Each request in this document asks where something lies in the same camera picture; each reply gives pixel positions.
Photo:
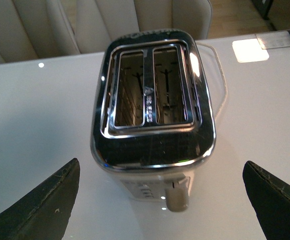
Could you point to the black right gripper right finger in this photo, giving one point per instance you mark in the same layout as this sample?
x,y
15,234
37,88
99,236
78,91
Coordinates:
x,y
270,198

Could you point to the silver two-slot toaster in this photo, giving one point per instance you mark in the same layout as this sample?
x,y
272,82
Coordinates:
x,y
153,121

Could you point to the beige chair right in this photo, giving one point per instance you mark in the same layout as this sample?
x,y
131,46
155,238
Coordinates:
x,y
99,22

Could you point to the beige chair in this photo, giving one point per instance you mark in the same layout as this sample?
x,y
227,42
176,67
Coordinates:
x,y
99,22
34,29

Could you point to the grey toaster lever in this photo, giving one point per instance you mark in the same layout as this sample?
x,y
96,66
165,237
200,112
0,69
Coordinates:
x,y
177,197

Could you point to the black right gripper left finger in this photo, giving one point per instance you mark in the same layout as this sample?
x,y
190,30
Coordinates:
x,y
44,212

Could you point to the dark label card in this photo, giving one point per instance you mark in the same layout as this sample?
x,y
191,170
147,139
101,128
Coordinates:
x,y
274,39

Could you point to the beige chair left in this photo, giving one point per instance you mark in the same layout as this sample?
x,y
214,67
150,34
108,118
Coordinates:
x,y
34,29

